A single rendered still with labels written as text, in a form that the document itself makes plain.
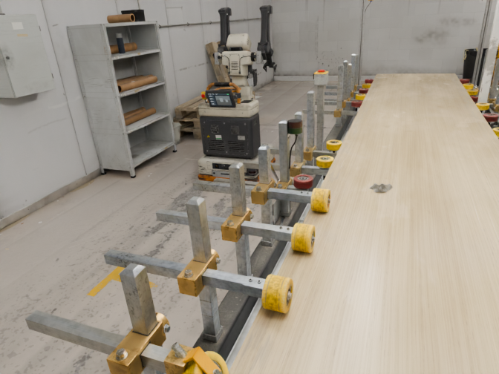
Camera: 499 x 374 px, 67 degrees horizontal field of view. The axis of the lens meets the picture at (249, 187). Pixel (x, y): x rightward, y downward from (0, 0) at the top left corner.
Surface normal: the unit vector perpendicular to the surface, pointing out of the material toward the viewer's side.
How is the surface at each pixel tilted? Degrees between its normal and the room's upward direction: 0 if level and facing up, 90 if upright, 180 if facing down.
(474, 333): 0
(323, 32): 90
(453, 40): 90
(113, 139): 90
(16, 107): 90
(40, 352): 0
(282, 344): 0
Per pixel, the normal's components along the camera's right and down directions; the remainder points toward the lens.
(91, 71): -0.36, 0.40
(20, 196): 0.93, 0.10
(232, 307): -0.06, -0.91
